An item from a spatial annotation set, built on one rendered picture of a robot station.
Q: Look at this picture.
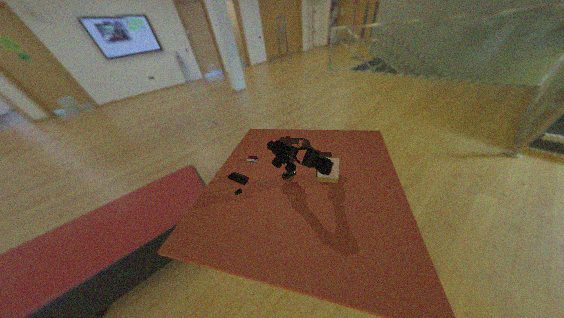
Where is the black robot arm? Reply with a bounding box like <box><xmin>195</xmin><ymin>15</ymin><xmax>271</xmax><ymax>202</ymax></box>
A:
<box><xmin>267</xmin><ymin>140</ymin><xmax>334</xmax><ymax>175</ymax></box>

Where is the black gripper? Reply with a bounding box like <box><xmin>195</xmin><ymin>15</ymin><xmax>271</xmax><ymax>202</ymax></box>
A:
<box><xmin>278</xmin><ymin>154</ymin><xmax>296</xmax><ymax>173</ymax></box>

